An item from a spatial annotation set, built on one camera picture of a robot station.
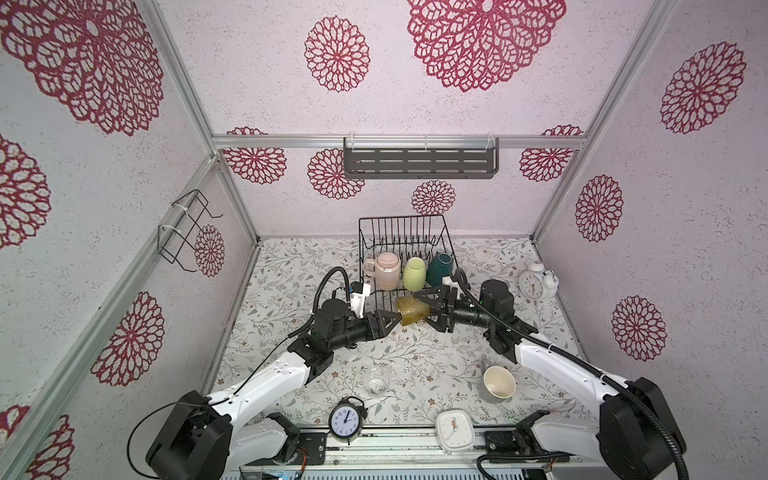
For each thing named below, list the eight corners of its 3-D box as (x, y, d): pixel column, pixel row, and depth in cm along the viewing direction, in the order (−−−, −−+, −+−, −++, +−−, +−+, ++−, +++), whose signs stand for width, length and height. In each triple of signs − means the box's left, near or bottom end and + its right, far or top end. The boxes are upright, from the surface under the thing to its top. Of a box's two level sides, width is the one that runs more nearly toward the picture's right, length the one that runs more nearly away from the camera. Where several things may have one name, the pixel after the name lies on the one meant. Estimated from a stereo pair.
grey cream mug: (479, 407, 82) (489, 396, 74) (473, 378, 87) (482, 365, 79) (507, 407, 82) (520, 396, 74) (500, 378, 87) (511, 365, 79)
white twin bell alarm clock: (535, 309, 102) (551, 288, 92) (514, 287, 108) (527, 265, 98) (547, 303, 104) (564, 281, 94) (525, 281, 110) (539, 259, 100)
